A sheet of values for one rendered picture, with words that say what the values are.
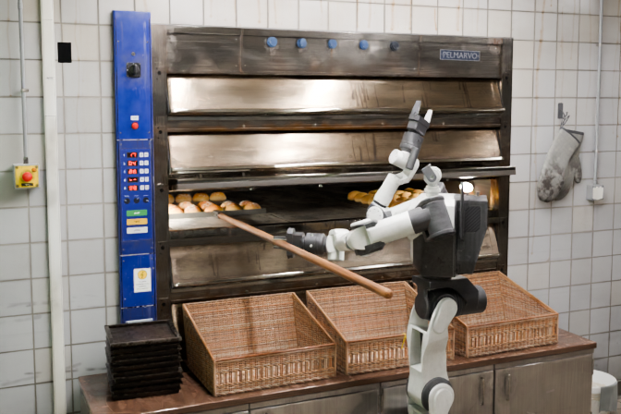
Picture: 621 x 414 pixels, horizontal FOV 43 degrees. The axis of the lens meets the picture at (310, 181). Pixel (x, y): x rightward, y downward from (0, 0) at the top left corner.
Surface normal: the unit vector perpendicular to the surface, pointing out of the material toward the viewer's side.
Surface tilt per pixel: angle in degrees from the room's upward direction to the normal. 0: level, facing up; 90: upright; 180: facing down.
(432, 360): 90
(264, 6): 90
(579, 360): 91
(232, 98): 70
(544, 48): 90
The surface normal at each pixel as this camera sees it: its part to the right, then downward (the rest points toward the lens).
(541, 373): 0.39, 0.13
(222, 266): 0.37, -0.26
